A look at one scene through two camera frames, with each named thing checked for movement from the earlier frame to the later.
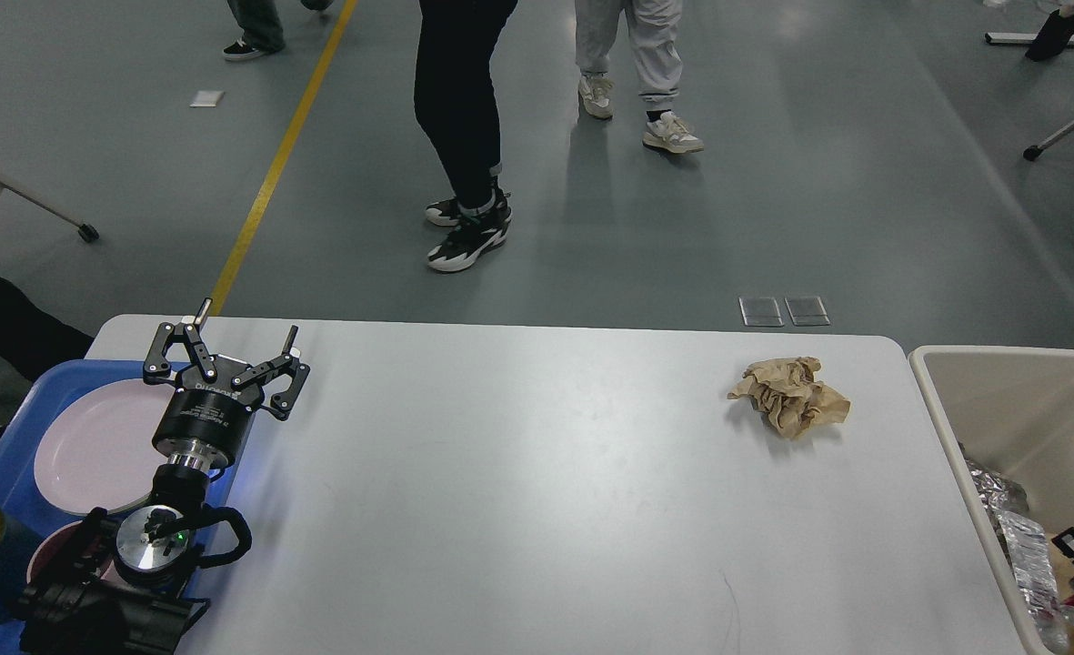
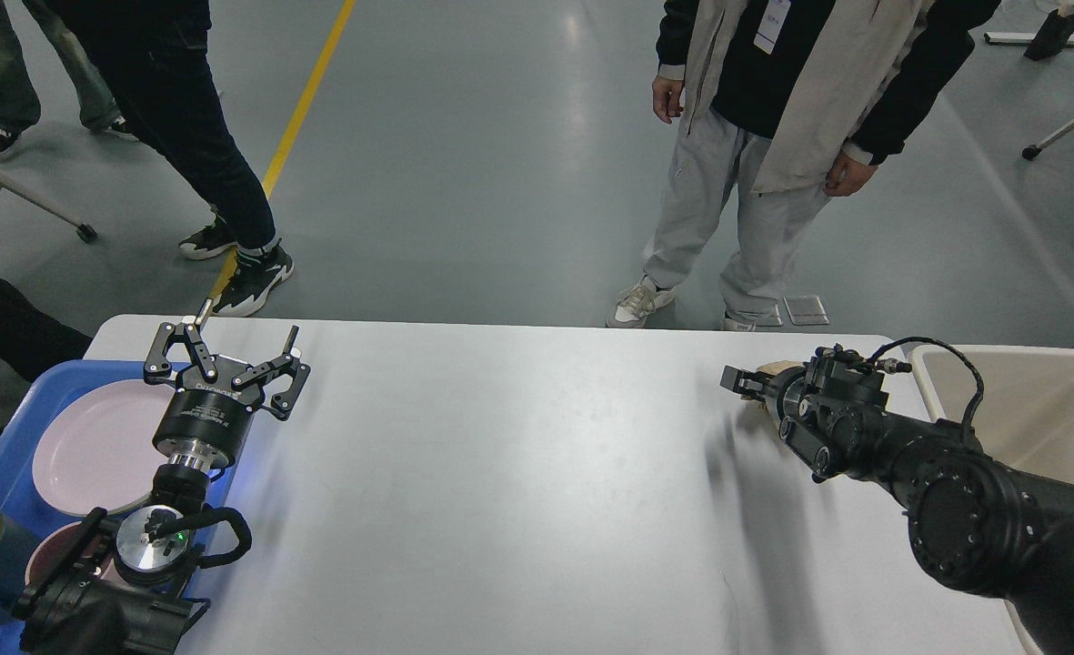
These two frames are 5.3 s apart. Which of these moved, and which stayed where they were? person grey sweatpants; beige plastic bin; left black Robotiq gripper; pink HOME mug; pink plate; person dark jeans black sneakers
Moved: person dark jeans black sneakers; person grey sweatpants
Stayed: left black Robotiq gripper; beige plastic bin; pink HOME mug; pink plate
